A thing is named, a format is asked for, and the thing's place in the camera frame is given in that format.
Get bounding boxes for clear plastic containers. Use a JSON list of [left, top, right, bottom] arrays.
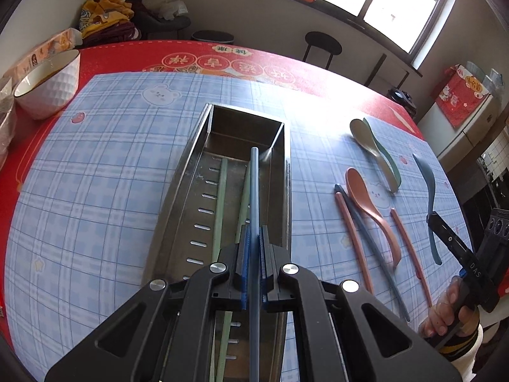
[[465, 61, 506, 96]]

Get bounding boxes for green chopstick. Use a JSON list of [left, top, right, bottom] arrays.
[[223, 162, 252, 382]]

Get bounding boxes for metal utensil tray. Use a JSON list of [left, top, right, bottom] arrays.
[[141, 103, 293, 382]]

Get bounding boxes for person's right hand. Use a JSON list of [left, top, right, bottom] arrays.
[[419, 278, 484, 340]]

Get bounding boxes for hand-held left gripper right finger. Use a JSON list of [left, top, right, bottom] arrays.
[[258, 225, 464, 382]]

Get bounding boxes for pink spoon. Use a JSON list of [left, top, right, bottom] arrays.
[[345, 167, 402, 268]]

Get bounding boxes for dark window sill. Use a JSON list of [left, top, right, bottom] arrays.
[[251, 0, 423, 79]]

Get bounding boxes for red printed cloth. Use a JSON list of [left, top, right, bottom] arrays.
[[435, 64, 492, 128]]

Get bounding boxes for blue spoon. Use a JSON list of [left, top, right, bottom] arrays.
[[412, 153, 443, 267]]

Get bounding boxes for white fridge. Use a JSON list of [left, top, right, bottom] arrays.
[[422, 87, 506, 168]]

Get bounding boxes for black rice cooker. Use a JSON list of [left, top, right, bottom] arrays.
[[387, 86, 418, 116]]

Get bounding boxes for black trash bin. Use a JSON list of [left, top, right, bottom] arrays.
[[190, 29, 235, 46]]

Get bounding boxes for orange tissue box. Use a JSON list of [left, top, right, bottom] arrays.
[[2, 27, 84, 81]]

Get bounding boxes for beige spoon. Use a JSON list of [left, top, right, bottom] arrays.
[[349, 119, 400, 193]]

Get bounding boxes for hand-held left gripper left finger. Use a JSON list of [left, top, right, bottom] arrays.
[[44, 225, 252, 382]]

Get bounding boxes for black folded frame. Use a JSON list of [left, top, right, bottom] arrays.
[[369, 53, 410, 88]]

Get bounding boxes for dark chair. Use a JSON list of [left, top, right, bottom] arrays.
[[130, 0, 192, 41]]

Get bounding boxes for green spoon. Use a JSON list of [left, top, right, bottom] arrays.
[[363, 117, 402, 190]]

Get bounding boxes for pile of clothes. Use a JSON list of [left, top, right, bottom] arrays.
[[79, 0, 142, 47]]

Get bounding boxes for blue plaid table mat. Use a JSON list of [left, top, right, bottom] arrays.
[[4, 70, 478, 382]]

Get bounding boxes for white dimpled bowl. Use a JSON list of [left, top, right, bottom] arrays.
[[13, 48, 82, 121]]

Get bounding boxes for person's right forearm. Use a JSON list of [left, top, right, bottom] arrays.
[[435, 320, 500, 382]]

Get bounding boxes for pink chopstick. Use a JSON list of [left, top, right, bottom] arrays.
[[389, 208, 434, 308], [335, 192, 375, 296]]

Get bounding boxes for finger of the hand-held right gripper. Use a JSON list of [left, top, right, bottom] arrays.
[[426, 211, 478, 266]]

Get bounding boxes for black round stool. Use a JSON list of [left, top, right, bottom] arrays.
[[304, 31, 344, 71]]

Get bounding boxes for blue chopstick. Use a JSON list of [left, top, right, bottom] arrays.
[[333, 183, 411, 323], [248, 147, 262, 382]]

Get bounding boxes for clear plastic bag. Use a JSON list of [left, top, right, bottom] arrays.
[[145, 0, 190, 19]]

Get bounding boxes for red printed tablecloth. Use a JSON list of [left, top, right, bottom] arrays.
[[0, 39, 429, 367]]

